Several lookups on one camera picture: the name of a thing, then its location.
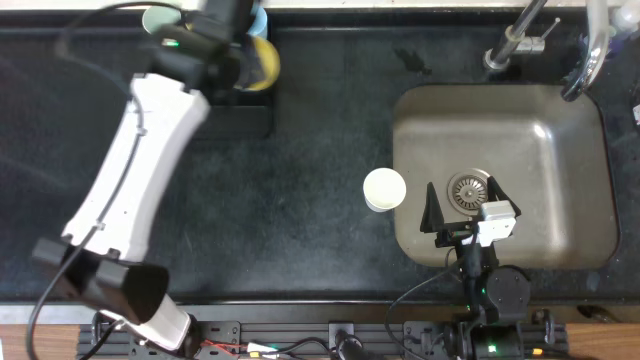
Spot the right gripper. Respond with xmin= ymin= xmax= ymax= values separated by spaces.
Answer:
xmin=419 ymin=175 xmax=522 ymax=249

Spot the white cup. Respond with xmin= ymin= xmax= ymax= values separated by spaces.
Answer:
xmin=362 ymin=167 xmax=408 ymax=214

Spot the yellow cup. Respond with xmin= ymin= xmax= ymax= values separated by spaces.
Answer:
xmin=234 ymin=34 xmax=282 ymax=93

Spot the steel sink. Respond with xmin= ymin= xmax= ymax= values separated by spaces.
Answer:
xmin=391 ymin=82 xmax=621 ymax=271

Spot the steel tap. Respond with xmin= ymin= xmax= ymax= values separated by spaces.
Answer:
xmin=481 ymin=0 xmax=612 ymax=103

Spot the blue soap bottle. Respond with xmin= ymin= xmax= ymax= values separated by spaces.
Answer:
xmin=602 ymin=0 xmax=640 ymax=56

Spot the blue cup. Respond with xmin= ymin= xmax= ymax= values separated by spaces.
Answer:
xmin=247 ymin=1 xmax=269 ymax=41

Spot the green cup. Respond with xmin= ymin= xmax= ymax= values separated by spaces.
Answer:
xmin=141 ymin=4 xmax=182 ymax=37

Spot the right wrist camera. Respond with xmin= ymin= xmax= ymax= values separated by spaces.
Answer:
xmin=474 ymin=200 xmax=518 ymax=247

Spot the black cable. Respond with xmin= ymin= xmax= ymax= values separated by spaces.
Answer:
xmin=383 ymin=232 xmax=481 ymax=360
xmin=24 ymin=1 xmax=187 ymax=360

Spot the mounting rail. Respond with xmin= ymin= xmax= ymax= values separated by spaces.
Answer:
xmin=77 ymin=308 xmax=571 ymax=360

